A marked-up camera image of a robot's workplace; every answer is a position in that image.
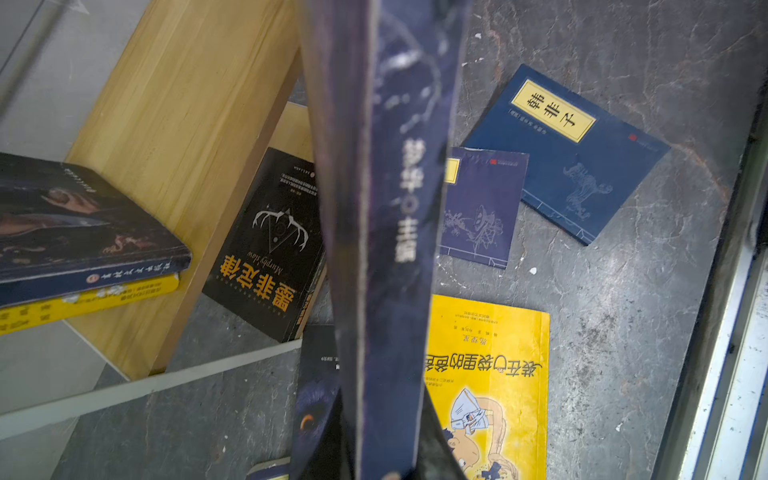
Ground blue book yellow label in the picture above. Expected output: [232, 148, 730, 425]
[464, 65, 670, 245]

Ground yellow cartoon book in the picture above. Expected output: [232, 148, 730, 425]
[425, 295, 550, 479]

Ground black book white characters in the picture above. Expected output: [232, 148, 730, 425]
[289, 325, 340, 479]

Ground black book lower shelf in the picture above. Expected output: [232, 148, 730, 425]
[203, 148, 325, 342]

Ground navy book yellow label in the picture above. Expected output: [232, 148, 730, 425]
[439, 147, 529, 270]

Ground wooden two-tier shelf rack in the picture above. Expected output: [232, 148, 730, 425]
[1, 1, 312, 439]

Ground purple portrait book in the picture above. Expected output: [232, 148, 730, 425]
[296, 1, 471, 479]
[1, 153, 192, 307]

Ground dark blue book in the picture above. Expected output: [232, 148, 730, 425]
[245, 457, 290, 480]

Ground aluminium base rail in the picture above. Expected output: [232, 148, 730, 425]
[652, 100, 767, 479]

